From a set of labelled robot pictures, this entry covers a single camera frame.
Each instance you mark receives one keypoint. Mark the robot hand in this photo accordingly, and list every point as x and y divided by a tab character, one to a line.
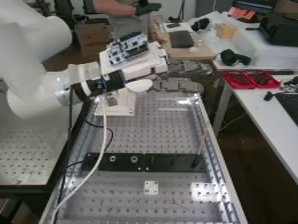
137	68

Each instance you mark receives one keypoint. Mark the cardboard box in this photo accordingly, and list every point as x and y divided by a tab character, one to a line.
91	40

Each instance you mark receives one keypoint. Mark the black plate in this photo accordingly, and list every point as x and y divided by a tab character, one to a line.
164	163

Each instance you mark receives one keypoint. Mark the white mouse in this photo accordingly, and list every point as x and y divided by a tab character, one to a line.
193	50

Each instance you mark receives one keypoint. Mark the wooden block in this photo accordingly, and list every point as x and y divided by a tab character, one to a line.
225	30

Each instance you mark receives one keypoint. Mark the orange sheet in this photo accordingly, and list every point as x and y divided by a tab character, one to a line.
241	12

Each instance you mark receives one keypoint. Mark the black cloth bundle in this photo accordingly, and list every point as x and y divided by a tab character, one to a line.
200	24

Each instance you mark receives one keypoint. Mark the small white box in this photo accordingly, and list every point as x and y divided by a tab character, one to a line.
122	105

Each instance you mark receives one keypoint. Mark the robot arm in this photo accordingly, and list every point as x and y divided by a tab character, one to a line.
27	43

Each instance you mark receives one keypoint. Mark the black pad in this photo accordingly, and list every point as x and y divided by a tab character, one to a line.
181	38

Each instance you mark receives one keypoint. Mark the black keyboard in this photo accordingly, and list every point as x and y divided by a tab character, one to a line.
289	106

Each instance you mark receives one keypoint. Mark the person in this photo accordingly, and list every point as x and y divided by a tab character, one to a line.
120	8

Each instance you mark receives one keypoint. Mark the black headphones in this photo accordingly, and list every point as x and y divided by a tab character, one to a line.
235	57

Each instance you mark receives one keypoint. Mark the small white square plate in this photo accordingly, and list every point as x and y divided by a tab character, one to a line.
151	187

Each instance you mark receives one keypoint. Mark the white desk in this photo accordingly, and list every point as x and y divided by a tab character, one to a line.
267	123
267	55

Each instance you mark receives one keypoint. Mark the clear box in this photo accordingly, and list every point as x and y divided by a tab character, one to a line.
212	146

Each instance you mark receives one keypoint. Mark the red tray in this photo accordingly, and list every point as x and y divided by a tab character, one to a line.
239	80
265	79

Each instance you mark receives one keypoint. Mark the black case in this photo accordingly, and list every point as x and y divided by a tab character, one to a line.
280	31

